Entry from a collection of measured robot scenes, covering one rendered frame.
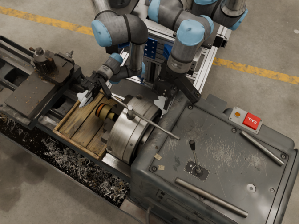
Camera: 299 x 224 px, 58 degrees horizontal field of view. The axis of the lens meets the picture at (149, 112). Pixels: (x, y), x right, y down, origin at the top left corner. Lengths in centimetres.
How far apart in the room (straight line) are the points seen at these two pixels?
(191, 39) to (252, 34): 263
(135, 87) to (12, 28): 159
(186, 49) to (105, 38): 47
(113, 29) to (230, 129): 65
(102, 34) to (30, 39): 207
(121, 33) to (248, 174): 77
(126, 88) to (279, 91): 157
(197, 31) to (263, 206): 68
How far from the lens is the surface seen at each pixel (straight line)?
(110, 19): 122
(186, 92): 91
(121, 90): 242
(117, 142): 118
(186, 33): 80
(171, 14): 93
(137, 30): 122
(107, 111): 129
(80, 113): 158
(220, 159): 112
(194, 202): 106
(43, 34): 323
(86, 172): 177
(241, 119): 122
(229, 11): 138
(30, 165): 251
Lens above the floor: 227
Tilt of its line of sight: 63 degrees down
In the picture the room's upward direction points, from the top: 8 degrees clockwise
